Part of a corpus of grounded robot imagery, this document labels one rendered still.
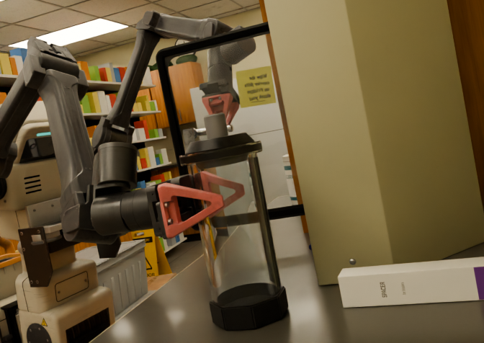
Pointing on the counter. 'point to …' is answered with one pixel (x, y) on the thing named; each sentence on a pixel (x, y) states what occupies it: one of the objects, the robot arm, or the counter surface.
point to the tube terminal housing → (375, 120)
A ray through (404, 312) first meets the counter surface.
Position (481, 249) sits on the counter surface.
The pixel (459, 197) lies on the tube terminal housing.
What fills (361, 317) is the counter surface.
